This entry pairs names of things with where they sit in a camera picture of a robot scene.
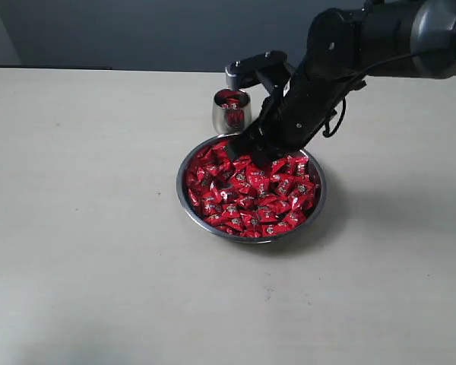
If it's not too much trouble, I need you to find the red wrapped candy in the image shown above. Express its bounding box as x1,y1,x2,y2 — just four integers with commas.
261,224,280,237
204,214,226,227
240,211,261,233
283,210,306,228
225,217,245,232

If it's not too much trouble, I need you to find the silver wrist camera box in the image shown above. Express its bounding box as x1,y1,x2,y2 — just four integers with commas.
224,50,296,92

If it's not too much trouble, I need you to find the metal bowl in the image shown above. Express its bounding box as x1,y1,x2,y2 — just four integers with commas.
176,135,327,244

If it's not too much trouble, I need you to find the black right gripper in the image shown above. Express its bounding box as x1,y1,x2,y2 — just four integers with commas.
225,56,364,168

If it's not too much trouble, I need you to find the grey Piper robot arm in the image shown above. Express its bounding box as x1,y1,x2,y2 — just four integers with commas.
226,1,456,166

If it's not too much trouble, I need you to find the black cable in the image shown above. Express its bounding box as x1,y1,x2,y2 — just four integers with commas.
321,51,423,138

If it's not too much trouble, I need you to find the stainless steel cup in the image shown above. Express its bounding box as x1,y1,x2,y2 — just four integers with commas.
212,89,252,135

